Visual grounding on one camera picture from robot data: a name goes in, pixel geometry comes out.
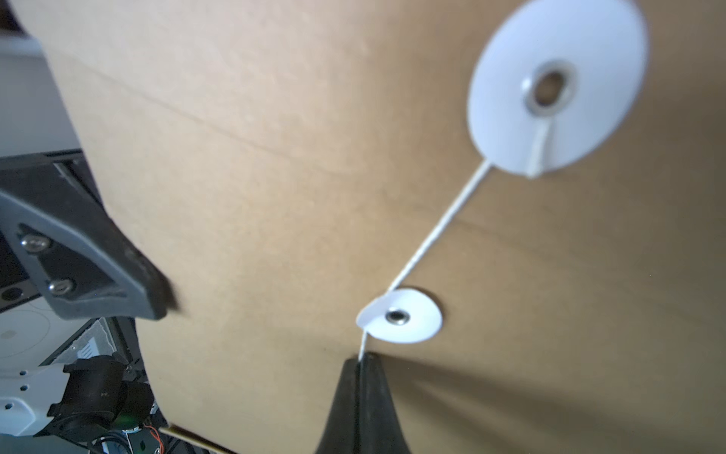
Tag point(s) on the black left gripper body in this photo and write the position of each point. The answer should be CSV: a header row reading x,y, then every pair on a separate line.
x,y
54,222

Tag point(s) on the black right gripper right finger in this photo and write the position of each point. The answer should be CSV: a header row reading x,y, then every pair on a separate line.
x,y
379,429

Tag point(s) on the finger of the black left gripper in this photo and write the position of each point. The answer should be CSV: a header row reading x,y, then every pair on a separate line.
x,y
134,288

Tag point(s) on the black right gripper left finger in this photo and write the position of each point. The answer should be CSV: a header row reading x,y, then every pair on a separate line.
x,y
340,434

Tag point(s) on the kraft file bag stack top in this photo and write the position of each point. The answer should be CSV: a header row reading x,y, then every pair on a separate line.
x,y
280,161

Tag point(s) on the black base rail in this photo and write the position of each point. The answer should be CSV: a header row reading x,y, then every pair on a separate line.
x,y
108,352

